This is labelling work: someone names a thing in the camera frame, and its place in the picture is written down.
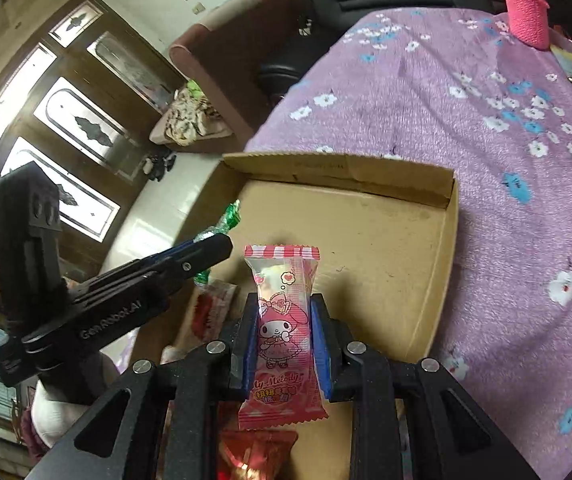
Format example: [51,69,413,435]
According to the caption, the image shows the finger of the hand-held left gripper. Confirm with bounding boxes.
[111,244,207,273]
[67,234,235,312]

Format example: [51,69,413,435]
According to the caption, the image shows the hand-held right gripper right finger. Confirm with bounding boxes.
[311,292,542,480]

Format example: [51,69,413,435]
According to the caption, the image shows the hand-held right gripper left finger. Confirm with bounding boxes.
[26,292,259,480]

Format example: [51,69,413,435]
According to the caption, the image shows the pink checkered snack packet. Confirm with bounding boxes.
[237,244,329,432]

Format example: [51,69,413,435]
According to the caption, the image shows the white red small packet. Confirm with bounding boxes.
[191,282,239,351]

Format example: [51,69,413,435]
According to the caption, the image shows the green clear candy packet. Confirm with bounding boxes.
[193,200,242,286]

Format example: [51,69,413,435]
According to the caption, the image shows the red cartoon snack packet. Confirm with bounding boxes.
[218,430,299,480]

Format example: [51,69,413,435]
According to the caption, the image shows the cardboard box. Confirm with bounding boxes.
[133,152,459,376]

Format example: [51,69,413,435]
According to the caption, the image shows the dark slippers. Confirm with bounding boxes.
[146,152,177,181]

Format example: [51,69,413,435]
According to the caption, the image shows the patterned cloth bundle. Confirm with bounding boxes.
[163,80,224,148]

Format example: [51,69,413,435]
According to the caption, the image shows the wooden glass-panel door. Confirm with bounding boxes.
[0,0,187,281]

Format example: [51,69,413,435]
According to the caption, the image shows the brown armchair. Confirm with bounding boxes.
[148,0,332,153]

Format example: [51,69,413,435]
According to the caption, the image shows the purple floral tablecloth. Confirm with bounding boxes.
[243,7,572,480]

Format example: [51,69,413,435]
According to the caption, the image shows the bottle with pink knit sleeve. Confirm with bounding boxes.
[498,0,552,51]

